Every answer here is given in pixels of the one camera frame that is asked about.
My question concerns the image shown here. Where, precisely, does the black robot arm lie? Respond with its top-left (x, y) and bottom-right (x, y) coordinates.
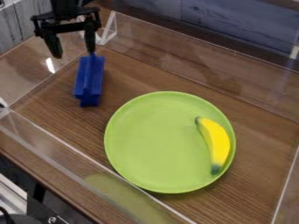
top-left (31, 0), bottom-right (102, 59)

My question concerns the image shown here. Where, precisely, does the black cable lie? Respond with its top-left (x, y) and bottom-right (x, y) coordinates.
top-left (0, 205), bottom-right (17, 224)

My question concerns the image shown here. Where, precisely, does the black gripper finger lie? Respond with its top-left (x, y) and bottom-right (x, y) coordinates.
top-left (85, 22), bottom-right (97, 54)
top-left (43, 30), bottom-right (63, 59)

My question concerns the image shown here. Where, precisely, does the green round plate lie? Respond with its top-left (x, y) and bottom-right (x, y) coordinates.
top-left (105, 91), bottom-right (237, 194)

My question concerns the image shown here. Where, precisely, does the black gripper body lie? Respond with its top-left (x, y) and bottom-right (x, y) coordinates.
top-left (31, 7), bottom-right (102, 37)

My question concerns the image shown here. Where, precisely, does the yellow toy banana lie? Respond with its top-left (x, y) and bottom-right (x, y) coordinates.
top-left (196, 116), bottom-right (232, 175)

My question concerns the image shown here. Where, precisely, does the clear acrylic enclosure wall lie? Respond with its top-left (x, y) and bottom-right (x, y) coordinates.
top-left (0, 13), bottom-right (299, 224)

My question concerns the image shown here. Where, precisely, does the clear acrylic corner bracket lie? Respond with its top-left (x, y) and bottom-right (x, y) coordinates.
top-left (78, 10), bottom-right (118, 46)

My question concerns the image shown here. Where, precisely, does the blue star-shaped block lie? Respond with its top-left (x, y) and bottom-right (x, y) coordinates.
top-left (74, 53), bottom-right (106, 107)

